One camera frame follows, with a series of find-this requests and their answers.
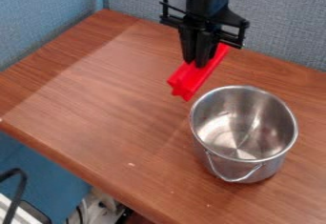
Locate metal pot with handle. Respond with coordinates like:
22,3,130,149
188,85,299,184

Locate red plastic block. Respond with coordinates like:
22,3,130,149
166,44,229,101

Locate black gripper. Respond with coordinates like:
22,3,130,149
158,0,249,68

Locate black cable loop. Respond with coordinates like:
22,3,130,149
0,168,27,224

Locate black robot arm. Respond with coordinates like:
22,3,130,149
158,0,249,68

